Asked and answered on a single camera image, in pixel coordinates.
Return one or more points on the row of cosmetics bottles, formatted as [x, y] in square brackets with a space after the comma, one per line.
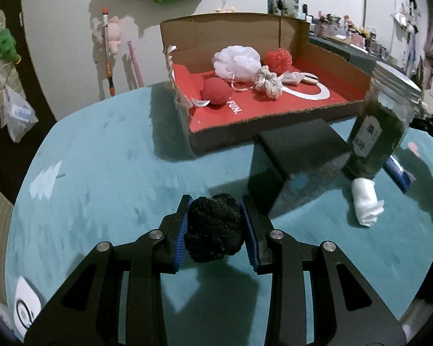
[346, 25]

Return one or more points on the tall jar of green leaves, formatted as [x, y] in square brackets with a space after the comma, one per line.
[375, 133]

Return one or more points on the clear plastic bag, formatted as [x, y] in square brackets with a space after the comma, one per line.
[292, 78]
[18, 115]

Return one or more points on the green plush toy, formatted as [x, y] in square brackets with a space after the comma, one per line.
[6, 45]

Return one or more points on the orange tipped stick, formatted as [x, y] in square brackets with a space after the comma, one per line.
[109, 65]

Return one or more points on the red plush ball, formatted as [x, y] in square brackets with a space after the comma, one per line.
[216, 90]

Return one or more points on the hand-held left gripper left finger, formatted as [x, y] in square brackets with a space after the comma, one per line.
[180, 234]

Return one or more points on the black box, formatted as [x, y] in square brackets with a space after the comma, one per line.
[303, 140]

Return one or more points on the white rolled cloth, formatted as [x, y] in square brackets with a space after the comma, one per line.
[364, 198]

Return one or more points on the cream scrunchie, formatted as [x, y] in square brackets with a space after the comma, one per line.
[270, 83]

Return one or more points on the pink stick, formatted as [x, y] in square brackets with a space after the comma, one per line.
[135, 65]

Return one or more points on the blue and white cloth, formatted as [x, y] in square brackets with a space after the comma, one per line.
[397, 173]

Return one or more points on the red knitted ball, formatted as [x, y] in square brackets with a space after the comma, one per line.
[278, 57]

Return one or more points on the black yarn pompom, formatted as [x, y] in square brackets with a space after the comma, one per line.
[214, 227]

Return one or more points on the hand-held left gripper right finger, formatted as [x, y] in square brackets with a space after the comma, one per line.
[249, 238]

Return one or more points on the table with dark cloth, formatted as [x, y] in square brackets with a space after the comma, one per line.
[346, 52]

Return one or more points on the dark wooden door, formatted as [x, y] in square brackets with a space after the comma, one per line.
[39, 90]

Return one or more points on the pale pink plush toy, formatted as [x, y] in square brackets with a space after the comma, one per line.
[113, 34]

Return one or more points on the dark furniture frame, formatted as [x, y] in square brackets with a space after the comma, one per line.
[431, 128]

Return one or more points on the clear hanging plastic bag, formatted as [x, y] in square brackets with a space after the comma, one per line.
[18, 115]

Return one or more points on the white mesh bath pouf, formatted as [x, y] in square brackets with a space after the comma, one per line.
[238, 61]

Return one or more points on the cardboard box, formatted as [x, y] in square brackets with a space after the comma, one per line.
[220, 140]

